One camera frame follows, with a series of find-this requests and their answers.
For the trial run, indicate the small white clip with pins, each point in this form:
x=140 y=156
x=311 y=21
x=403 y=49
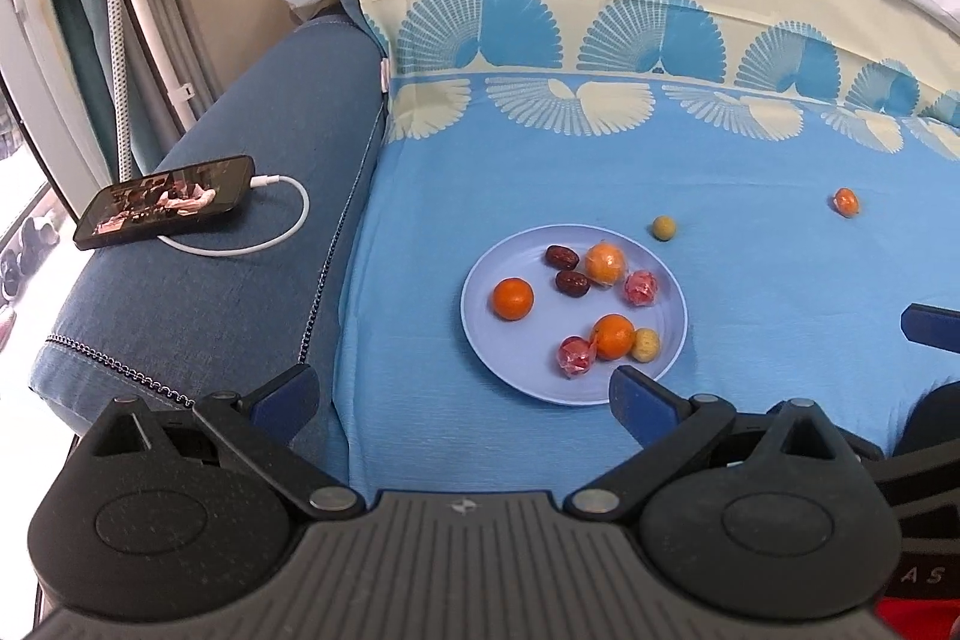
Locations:
x=383 y=75

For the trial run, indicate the yellow-green round fruit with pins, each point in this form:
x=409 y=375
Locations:
x=663 y=227
x=646 y=344

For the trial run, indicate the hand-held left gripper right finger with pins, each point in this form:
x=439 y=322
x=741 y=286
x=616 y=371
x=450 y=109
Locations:
x=637 y=396

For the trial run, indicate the dark cloth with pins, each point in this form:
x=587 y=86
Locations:
x=934 y=415

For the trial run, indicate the small plastic-wrapped orange mandarin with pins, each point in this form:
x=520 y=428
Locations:
x=847 y=201

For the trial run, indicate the light blue plate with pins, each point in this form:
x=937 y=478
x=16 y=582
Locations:
x=540 y=344

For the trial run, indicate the teal curtain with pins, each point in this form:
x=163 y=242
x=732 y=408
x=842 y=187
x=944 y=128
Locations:
x=82 y=40

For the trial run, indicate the blue denim cushion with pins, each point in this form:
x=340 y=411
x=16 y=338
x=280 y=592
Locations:
x=225 y=280

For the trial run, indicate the plain orange mandarin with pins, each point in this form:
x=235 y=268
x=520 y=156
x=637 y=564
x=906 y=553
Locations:
x=513 y=299
x=613 y=335

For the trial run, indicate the blue fan-print bed sheet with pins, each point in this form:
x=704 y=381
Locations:
x=750 y=310

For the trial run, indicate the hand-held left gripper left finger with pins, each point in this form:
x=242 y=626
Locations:
x=286 y=394

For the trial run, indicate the black smartphone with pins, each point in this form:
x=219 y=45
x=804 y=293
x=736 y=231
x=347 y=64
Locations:
x=165 y=201

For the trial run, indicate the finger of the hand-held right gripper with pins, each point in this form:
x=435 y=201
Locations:
x=934 y=326

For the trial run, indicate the dark red jujube date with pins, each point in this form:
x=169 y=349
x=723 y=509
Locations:
x=571 y=282
x=559 y=255

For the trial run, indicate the red plastic-wrapped fruit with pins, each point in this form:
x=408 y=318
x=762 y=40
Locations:
x=576 y=356
x=641 y=287

